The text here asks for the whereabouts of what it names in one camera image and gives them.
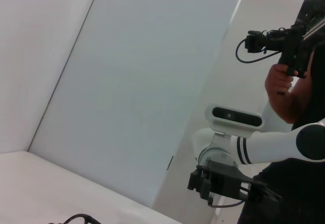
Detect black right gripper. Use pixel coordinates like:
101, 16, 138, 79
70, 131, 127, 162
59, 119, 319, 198
187, 158, 282, 208

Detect black glasses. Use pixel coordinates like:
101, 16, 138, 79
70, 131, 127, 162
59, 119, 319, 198
62, 213, 103, 224

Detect black handheld control device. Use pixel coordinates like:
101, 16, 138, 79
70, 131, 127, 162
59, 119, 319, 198
245, 18, 325, 79

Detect person's bare forearm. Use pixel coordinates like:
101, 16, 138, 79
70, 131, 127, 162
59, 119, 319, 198
268, 78, 314, 125

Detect person's bare hand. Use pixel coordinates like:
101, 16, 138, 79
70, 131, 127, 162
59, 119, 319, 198
265, 62, 299, 100

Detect person's black shirt torso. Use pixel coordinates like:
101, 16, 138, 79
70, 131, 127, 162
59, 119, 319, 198
238, 43, 325, 224

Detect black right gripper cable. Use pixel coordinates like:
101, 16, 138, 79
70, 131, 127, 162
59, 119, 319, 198
207, 196, 246, 208

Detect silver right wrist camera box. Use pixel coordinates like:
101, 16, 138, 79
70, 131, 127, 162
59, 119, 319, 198
205, 103, 265, 135

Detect black control device cable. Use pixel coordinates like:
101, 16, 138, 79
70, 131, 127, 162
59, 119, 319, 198
235, 37, 280, 64

